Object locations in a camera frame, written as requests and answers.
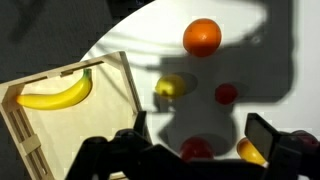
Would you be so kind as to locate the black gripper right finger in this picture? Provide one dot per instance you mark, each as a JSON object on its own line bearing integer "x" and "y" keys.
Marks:
{"x": 266, "y": 140}

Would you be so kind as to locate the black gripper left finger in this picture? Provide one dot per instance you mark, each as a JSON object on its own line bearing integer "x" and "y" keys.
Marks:
{"x": 100, "y": 156}

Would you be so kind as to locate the yellow toy banana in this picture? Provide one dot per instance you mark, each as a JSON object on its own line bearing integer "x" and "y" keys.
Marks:
{"x": 56, "y": 99}

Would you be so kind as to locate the small yellow-orange toy fruit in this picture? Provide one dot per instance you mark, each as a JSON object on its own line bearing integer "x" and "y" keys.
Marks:
{"x": 248, "y": 152}

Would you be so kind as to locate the light wooden tray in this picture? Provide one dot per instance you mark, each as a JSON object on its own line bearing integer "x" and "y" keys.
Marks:
{"x": 83, "y": 133}

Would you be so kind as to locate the dark purple toy plum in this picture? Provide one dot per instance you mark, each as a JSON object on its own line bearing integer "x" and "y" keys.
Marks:
{"x": 305, "y": 138}

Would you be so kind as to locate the small red toy fruit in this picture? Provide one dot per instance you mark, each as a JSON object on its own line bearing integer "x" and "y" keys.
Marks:
{"x": 226, "y": 94}

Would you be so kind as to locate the red toy tomato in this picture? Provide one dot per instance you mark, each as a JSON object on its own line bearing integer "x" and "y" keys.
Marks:
{"x": 196, "y": 148}

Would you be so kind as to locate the yellow toy lemon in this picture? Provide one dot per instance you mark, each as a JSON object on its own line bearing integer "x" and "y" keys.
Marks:
{"x": 170, "y": 86}

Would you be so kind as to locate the toy orange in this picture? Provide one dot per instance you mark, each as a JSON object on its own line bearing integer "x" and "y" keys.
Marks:
{"x": 201, "y": 35}

